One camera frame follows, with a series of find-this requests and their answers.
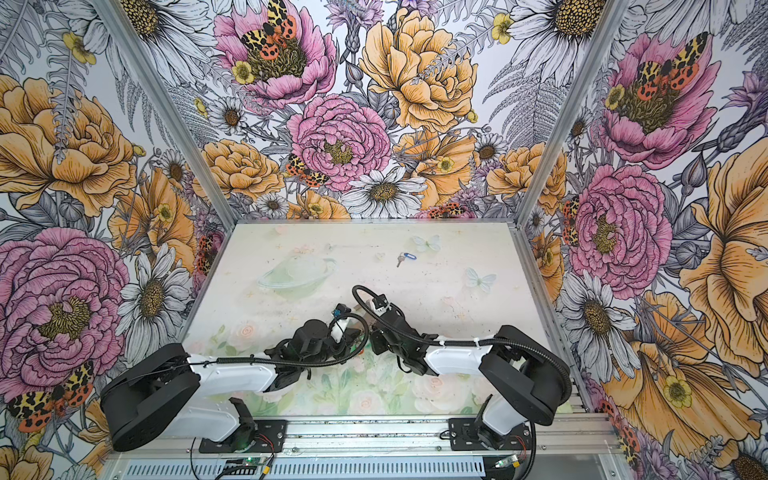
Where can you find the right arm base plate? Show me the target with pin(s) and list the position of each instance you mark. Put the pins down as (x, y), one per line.
(469, 434)

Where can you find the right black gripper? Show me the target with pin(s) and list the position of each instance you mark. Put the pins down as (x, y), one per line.
(377, 347)

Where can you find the green circuit board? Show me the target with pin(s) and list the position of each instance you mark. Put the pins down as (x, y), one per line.
(248, 467)

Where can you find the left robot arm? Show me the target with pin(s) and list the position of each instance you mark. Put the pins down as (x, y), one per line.
(175, 394)

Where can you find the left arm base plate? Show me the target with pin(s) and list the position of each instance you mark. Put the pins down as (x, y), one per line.
(260, 436)

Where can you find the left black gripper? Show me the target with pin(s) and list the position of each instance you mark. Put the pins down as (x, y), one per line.
(347, 341)

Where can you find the key with blue tag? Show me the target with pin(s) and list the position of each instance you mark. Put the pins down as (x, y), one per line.
(405, 256)

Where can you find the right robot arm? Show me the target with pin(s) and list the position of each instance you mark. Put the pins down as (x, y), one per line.
(530, 382)

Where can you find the aluminium front rail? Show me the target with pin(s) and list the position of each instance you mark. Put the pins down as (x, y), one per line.
(382, 436)

